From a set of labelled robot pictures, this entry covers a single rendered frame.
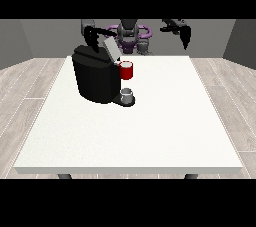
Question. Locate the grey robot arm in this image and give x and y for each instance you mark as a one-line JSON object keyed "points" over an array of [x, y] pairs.
{"points": [[173, 22], [88, 23]]}

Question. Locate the red pod holder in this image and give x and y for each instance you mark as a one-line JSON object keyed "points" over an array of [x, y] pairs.
{"points": [[126, 70]]}

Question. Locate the black coffee machine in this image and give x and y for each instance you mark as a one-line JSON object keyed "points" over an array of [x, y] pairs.
{"points": [[95, 77]]}

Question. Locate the pale grey machine lid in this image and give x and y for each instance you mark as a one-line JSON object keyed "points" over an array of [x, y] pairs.
{"points": [[112, 49]]}

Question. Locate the small grey coffee pod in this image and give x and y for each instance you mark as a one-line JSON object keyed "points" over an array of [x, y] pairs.
{"points": [[142, 47]]}

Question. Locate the small grey cup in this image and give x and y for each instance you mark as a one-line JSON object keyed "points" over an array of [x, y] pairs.
{"points": [[126, 96]]}

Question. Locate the grey robot trunk purple rings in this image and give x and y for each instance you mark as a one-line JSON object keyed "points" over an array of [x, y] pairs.
{"points": [[128, 34]]}

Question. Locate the dark table leg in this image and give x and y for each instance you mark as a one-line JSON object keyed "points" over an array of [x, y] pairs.
{"points": [[64, 176]]}

